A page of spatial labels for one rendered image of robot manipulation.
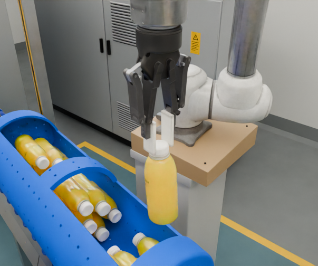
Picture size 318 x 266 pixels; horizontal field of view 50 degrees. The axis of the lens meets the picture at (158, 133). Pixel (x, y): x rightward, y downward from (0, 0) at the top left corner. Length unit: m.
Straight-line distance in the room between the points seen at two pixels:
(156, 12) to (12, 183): 0.74
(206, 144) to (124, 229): 0.47
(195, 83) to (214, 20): 1.06
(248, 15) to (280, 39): 2.38
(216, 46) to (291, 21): 1.27
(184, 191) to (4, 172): 0.66
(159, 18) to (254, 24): 0.65
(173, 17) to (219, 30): 1.75
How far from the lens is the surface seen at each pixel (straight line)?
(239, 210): 2.69
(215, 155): 1.30
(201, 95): 1.25
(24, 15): 1.85
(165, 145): 0.66
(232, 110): 1.26
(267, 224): 2.63
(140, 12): 0.54
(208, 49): 2.33
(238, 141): 1.39
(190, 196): 1.37
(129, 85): 0.57
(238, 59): 1.19
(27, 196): 1.02
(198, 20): 2.33
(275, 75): 3.59
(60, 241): 0.88
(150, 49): 0.55
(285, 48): 3.49
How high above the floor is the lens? 1.81
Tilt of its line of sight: 31 degrees down
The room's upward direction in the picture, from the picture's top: straight up
